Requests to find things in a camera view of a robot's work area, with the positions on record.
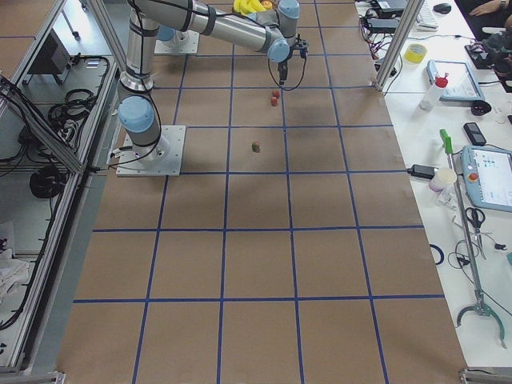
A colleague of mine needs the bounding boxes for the green handled reach grabber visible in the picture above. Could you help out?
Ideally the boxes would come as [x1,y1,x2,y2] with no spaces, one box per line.
[439,129,506,349]

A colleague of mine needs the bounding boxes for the teach pendant near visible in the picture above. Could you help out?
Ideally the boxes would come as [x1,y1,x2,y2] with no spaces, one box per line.
[460,146,511,212]

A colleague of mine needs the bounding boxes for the teach pendant far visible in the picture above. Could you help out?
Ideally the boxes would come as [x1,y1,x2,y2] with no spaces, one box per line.
[426,60,485,102]

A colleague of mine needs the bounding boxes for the black power adapter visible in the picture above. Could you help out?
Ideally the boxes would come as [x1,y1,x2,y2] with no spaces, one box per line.
[406,164,438,180]

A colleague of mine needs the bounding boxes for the clear bottle red cap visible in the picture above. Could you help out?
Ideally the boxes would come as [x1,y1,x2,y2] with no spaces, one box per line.
[419,74,448,111]

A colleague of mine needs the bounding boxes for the teach pendant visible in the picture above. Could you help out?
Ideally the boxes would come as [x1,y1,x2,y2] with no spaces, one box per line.
[460,146,511,212]
[426,60,485,102]

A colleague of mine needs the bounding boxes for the black phone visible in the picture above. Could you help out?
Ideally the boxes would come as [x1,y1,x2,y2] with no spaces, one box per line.
[463,122,486,146]

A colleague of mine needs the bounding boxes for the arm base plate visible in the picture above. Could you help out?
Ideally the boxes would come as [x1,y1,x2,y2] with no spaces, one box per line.
[154,31,199,55]
[116,125,186,177]

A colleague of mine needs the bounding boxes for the paper cup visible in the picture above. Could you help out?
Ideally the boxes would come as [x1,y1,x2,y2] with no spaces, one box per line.
[429,168,457,193]

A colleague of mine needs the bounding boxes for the yellow banana bunch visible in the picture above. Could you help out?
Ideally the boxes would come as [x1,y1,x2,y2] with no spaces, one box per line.
[233,0,266,15]

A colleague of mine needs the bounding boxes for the black scissors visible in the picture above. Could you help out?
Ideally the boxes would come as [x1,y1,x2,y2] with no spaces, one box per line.
[465,207,486,260]

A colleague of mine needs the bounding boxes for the yellow tape roll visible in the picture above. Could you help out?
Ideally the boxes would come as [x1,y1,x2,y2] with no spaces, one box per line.
[404,43,427,64]

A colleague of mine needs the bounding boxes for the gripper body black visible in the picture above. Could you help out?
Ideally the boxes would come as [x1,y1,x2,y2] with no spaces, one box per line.
[288,34,308,58]

